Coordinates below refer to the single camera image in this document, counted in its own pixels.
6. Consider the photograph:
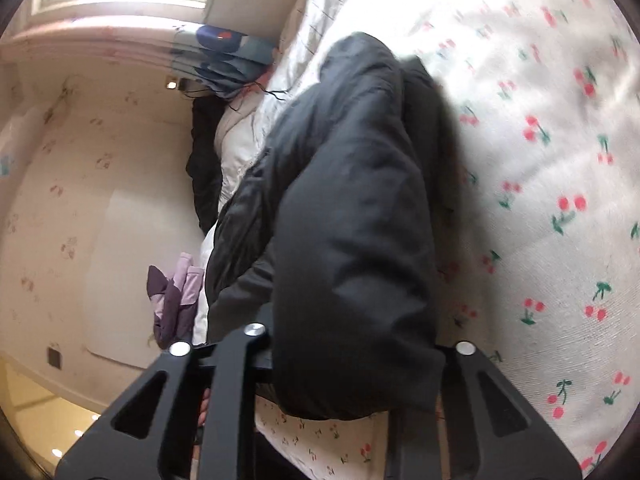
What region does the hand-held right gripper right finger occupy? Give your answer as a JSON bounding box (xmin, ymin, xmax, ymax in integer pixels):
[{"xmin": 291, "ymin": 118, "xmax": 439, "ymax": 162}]
[{"xmin": 387, "ymin": 341, "xmax": 583, "ymax": 480}]

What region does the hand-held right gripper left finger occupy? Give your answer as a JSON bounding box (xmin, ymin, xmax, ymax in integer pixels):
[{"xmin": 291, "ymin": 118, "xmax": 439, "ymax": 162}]
[{"xmin": 55, "ymin": 310, "xmax": 275, "ymax": 480}]

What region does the black puffer jacket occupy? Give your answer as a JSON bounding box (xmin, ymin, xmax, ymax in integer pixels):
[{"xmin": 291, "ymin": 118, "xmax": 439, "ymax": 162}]
[{"xmin": 204, "ymin": 31, "xmax": 458, "ymax": 421}]

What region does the person's left hand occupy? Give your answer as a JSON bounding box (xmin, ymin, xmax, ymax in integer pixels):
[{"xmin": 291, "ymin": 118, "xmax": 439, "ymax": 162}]
[{"xmin": 196, "ymin": 387, "xmax": 211, "ymax": 431}]

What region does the purple jacket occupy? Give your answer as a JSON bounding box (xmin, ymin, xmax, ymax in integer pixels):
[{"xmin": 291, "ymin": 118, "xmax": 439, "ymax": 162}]
[{"xmin": 146, "ymin": 252, "xmax": 206, "ymax": 348}]

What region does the black coat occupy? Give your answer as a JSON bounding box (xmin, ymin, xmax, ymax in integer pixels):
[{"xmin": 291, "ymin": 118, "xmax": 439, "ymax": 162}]
[{"xmin": 186, "ymin": 95, "xmax": 226, "ymax": 233}]

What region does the cherry print bedsheet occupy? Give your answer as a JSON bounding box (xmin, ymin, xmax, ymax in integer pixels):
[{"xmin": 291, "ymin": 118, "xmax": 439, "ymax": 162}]
[{"xmin": 255, "ymin": 0, "xmax": 640, "ymax": 480}]

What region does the blue cartoon patterned curtain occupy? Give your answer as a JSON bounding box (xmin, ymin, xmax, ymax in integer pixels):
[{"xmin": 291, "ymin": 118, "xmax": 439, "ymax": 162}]
[{"xmin": 170, "ymin": 22, "xmax": 278, "ymax": 101}]

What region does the white striped quilt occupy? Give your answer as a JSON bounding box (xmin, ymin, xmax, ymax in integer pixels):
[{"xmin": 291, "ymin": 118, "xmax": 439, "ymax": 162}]
[{"xmin": 215, "ymin": 0, "xmax": 376, "ymax": 206}]

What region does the black cable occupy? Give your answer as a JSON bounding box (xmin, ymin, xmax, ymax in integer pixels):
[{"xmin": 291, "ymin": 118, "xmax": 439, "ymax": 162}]
[{"xmin": 182, "ymin": 77, "xmax": 293, "ymax": 113}]

